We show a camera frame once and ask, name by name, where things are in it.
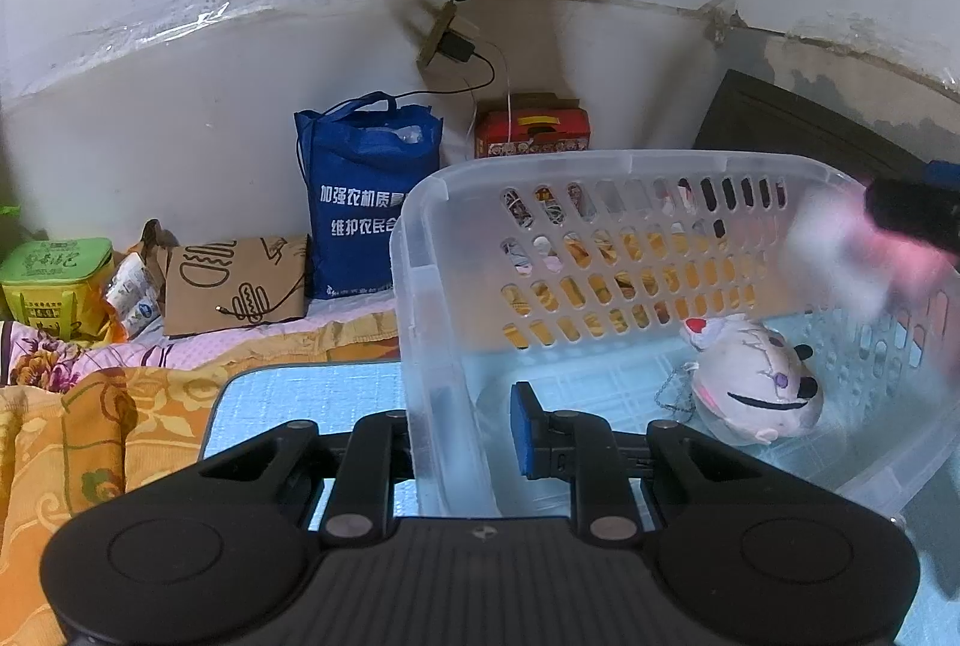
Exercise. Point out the brown paper bag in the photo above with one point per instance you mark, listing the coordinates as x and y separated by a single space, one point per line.
217 286

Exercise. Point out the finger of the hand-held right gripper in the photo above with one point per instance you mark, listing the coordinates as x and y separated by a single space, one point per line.
907 212

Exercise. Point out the dark wooden headboard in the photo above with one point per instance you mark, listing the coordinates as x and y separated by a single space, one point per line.
787 121

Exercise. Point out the red printed carton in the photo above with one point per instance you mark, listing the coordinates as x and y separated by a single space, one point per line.
525 140

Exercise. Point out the pink white soft toy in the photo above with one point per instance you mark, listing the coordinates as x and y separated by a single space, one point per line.
832 248

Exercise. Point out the green plastic item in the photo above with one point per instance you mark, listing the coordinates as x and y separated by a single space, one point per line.
7 212

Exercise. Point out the green carton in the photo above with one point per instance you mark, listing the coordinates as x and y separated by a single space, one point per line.
52 275

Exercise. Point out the pink floral bedsheet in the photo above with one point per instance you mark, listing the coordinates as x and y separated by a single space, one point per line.
225 350

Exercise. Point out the light blue checked mat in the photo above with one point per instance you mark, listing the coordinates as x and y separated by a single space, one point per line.
300 395

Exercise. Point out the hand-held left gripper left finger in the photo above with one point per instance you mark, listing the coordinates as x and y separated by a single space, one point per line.
375 445

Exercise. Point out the black charger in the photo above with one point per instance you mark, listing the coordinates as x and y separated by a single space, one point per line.
456 48

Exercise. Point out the blue tote bag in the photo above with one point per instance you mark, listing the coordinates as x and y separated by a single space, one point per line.
352 181

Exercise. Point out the orange floral blanket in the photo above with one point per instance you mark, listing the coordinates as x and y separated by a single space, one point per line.
75 451

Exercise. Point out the white snack packet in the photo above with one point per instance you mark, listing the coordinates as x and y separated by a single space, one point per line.
142 318
129 282

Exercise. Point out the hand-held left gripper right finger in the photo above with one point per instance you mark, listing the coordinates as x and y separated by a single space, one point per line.
529 432

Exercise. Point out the clear plastic perforated basket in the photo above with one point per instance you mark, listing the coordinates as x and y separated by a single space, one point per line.
450 286

